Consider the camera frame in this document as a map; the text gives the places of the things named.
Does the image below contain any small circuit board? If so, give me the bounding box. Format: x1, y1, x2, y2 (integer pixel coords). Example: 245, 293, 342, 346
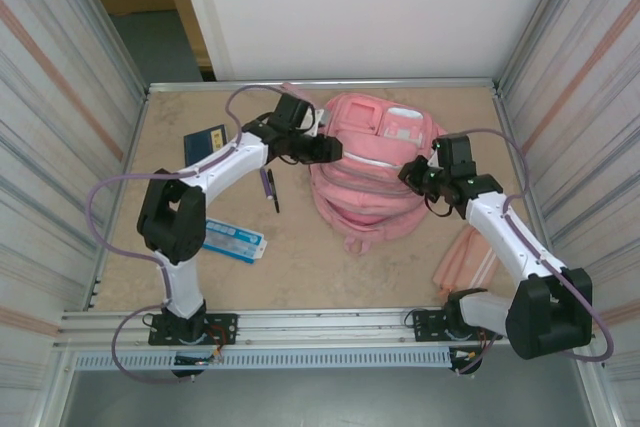
173, 354, 225, 366

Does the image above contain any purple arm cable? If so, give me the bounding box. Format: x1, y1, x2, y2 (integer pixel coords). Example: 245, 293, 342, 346
87, 85, 321, 387
452, 127, 615, 377

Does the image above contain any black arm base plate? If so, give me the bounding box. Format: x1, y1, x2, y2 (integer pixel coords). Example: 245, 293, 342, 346
148, 313, 239, 347
410, 307, 503, 343

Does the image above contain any grey slotted cable duct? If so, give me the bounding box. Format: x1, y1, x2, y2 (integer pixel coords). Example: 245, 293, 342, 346
72, 349, 454, 372

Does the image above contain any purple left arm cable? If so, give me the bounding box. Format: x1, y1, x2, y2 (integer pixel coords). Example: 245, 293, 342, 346
87, 85, 321, 387

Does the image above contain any dark blue book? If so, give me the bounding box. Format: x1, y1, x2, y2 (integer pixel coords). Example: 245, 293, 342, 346
183, 124, 229, 167

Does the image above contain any white blue supply packet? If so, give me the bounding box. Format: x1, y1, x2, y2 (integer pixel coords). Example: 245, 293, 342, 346
202, 217, 268, 265

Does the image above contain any pink backpack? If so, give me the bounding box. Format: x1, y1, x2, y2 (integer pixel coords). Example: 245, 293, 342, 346
279, 81, 449, 256

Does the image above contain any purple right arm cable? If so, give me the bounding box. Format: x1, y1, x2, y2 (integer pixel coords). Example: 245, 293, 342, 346
452, 127, 615, 377

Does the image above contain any black pen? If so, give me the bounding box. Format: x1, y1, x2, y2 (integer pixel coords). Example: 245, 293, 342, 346
267, 168, 281, 214

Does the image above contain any long aluminium mounting rail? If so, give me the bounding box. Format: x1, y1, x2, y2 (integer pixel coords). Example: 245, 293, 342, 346
57, 304, 599, 351

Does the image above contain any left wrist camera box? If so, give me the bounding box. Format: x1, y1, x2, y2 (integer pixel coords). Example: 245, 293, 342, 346
298, 105, 330, 139

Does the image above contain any aluminium table edge rail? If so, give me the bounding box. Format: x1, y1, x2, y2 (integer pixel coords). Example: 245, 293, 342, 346
147, 77, 501, 93

